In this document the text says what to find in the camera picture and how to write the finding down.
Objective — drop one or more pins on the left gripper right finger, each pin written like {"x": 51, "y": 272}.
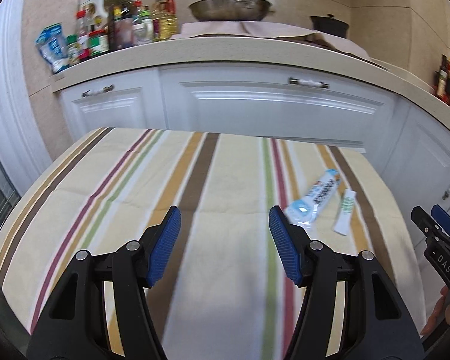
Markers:
{"x": 376, "y": 323}

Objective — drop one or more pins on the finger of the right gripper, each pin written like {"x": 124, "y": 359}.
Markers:
{"x": 441, "y": 217}
{"x": 425, "y": 223}

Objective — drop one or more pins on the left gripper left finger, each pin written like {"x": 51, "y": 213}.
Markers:
{"x": 73, "y": 325}

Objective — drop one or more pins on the green white small tube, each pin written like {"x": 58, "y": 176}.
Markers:
{"x": 342, "y": 225}

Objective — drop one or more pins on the blue white toothpaste tube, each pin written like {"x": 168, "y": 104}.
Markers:
{"x": 305, "y": 210}

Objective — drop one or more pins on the person's right hand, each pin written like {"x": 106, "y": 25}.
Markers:
{"x": 439, "y": 309}

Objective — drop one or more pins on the dark oil bottle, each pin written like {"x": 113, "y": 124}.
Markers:
{"x": 442, "y": 76}

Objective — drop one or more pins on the black lidded pot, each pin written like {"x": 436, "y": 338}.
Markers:
{"x": 330, "y": 25}

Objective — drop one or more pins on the beige stove cover cloth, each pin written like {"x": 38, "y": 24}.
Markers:
{"x": 270, "y": 30}

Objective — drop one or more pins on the blue white snack bag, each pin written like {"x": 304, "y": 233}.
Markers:
{"x": 52, "y": 46}

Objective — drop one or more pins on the white spice rack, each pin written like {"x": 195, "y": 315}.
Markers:
{"x": 109, "y": 24}

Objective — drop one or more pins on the steel wok pan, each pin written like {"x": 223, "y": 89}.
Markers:
{"x": 230, "y": 10}

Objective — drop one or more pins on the drawer handle centre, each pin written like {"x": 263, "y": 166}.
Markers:
{"x": 308, "y": 83}

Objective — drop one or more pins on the drawer handle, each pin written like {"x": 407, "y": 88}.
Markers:
{"x": 308, "y": 83}
{"x": 95, "y": 92}

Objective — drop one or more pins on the drawer handle left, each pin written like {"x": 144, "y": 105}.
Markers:
{"x": 95, "y": 92}

